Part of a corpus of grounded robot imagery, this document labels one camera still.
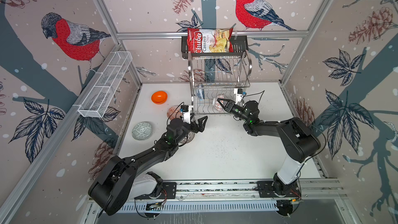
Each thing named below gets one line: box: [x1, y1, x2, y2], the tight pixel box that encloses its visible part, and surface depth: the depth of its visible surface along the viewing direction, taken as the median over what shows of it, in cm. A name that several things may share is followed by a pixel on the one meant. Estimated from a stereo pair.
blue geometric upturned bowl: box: [214, 93, 225, 113], surface depth 86 cm
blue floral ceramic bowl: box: [196, 88, 205, 100], surface depth 100 cm
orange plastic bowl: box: [150, 90, 168, 105], surface depth 109 cm
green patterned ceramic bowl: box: [131, 121, 153, 141], surface depth 94 cm
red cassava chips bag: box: [187, 27, 234, 54], surface depth 90 cm
